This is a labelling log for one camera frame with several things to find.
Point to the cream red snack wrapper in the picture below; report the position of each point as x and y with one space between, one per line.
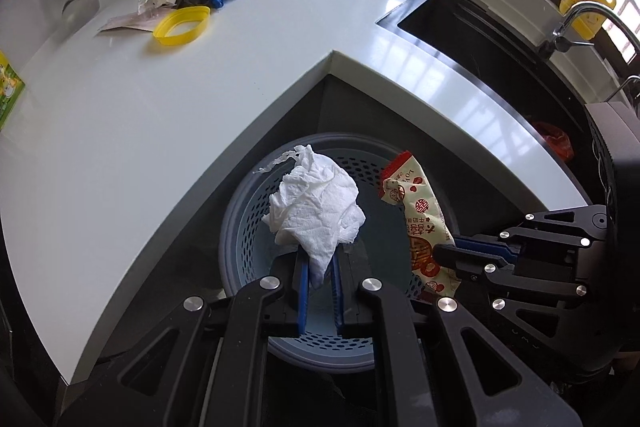
422 217

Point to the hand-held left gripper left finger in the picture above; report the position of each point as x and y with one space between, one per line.
301 289

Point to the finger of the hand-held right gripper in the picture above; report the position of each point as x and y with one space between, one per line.
470 264
550 237

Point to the dark kitchen sink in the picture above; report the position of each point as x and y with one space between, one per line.
475 37

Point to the small chrome tap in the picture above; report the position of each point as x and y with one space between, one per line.
622 84

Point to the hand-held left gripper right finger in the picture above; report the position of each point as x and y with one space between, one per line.
339 292

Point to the grey perforated trash bin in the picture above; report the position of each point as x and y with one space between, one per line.
250 232

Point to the white paper towel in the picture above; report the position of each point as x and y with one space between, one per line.
315 207

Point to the red plastic bag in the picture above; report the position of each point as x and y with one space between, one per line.
552 139

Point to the green printed box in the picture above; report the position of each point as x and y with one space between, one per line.
7 92

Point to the chrome faucet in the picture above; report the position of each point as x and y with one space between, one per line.
590 8

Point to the beige paper packet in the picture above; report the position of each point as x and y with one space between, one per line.
125 22

